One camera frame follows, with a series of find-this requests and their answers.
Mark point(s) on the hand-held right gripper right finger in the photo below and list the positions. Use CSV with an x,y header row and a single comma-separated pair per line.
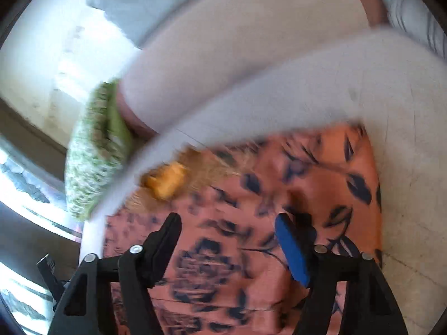
x,y
291,247

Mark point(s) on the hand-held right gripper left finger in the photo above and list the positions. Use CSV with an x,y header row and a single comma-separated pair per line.
x,y
164,247

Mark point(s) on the orange floral garment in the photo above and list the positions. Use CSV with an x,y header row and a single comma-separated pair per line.
x,y
244,223

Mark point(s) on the green patterned pillow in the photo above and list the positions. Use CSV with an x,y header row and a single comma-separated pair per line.
x,y
90,160

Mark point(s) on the black object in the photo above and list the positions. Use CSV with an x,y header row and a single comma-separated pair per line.
x,y
52,275

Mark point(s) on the white bed sheet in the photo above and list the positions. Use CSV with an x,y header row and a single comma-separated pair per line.
x,y
314,87

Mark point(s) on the wooden glass door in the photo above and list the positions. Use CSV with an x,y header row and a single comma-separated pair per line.
x,y
21,129

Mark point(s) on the cream pink pillow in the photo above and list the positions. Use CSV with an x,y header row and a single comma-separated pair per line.
x,y
244,35

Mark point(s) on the white cloth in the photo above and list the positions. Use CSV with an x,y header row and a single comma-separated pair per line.
x,y
412,10

